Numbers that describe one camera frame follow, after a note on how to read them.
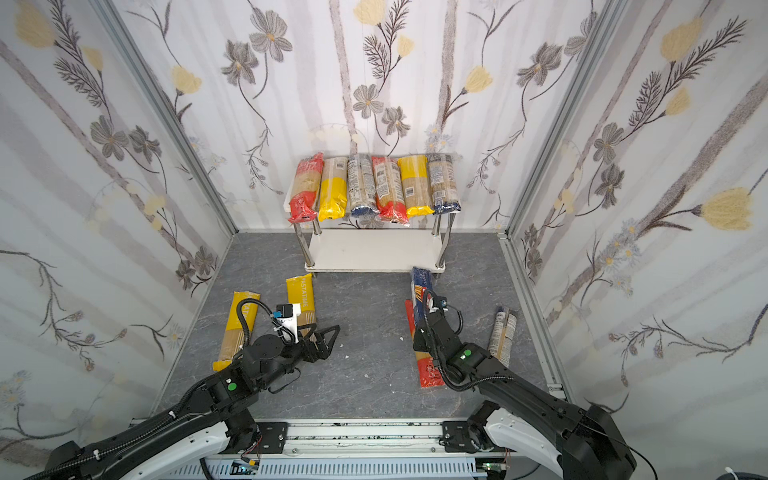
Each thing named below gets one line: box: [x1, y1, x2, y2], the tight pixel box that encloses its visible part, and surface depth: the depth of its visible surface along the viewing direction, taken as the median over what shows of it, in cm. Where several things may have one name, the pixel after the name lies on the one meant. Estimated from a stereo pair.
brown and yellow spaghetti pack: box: [318, 157, 348, 222], surface depth 81 cm
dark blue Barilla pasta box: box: [411, 266, 433, 328], surface depth 93 cm
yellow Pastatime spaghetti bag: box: [285, 273, 317, 327], surface depth 104 cm
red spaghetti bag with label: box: [371, 156, 408, 224], surface depth 80 cm
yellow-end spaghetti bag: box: [397, 155, 435, 217], surface depth 83 cm
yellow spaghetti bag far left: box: [212, 291, 261, 371], surface depth 91 cm
